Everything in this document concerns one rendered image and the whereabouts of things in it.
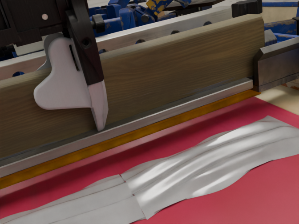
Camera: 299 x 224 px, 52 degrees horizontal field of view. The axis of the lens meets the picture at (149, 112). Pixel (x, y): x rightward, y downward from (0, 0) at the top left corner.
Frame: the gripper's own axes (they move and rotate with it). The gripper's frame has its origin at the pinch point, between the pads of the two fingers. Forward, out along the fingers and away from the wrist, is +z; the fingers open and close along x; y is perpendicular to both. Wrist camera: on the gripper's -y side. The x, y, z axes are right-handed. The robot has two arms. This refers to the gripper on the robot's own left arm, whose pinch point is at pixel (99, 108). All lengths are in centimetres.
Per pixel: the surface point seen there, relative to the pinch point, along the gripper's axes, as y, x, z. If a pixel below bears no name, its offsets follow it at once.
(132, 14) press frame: -26, -59, -2
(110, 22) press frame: -21, -68, 0
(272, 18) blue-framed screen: -193, -185, 44
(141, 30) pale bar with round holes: -13.8, -21.0, -3.0
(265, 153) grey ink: -11.5, 10.8, 4.9
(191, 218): -2.3, 13.5, 5.3
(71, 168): 4.6, 0.3, 5.2
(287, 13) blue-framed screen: -193, -169, 39
